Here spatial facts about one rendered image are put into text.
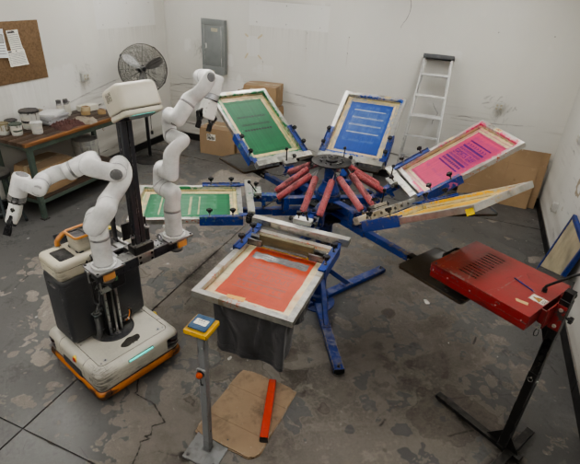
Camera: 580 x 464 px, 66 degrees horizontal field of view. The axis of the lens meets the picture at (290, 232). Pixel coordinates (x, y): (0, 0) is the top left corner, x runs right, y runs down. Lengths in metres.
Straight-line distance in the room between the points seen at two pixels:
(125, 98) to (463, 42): 4.93
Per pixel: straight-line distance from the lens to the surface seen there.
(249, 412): 3.10
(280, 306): 2.38
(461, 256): 2.79
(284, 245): 2.74
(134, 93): 2.11
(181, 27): 7.71
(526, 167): 6.60
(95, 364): 3.17
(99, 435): 3.17
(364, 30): 6.52
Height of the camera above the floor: 2.44
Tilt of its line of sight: 29 degrees down
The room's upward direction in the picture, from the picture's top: 4 degrees clockwise
